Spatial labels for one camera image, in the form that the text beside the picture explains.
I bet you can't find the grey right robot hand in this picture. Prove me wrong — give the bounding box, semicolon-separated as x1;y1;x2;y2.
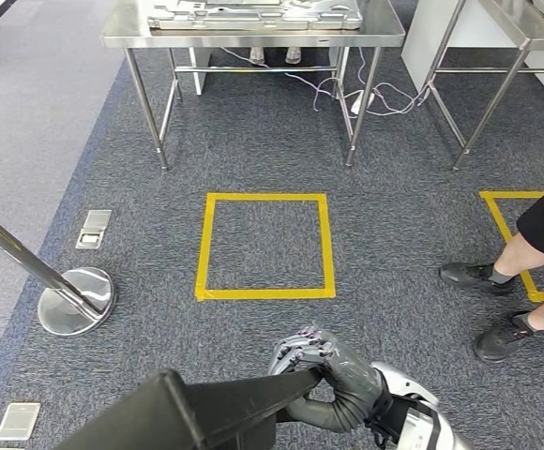
267;325;388;435

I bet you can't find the black plastic bracket part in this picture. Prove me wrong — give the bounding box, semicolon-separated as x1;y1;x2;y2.
53;366;324;450

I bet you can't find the stainless steel workbench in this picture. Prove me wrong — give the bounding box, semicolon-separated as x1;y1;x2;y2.
101;0;406;171
425;0;544;172

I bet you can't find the white power strip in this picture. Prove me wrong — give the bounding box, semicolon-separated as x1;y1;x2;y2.
349;89;376;117

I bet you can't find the white table leg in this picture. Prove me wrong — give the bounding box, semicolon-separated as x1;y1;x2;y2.
328;47;351;95
187;47;212;97

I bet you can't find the white cabinet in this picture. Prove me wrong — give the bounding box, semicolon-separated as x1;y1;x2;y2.
401;0;544;102

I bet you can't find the grey floor outlet box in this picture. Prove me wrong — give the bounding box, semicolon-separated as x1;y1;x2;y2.
0;401;42;443
75;209;113;251

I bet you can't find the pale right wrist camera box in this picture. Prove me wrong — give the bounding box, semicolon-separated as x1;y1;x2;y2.
396;403;443;450

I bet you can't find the white cable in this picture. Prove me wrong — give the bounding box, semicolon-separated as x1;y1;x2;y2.
357;46;435;119

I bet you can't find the pale pink cable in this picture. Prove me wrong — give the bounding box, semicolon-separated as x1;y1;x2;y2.
221;46;354;114

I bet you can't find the chrome stanchion post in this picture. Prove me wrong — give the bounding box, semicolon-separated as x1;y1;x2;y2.
0;202;116;338

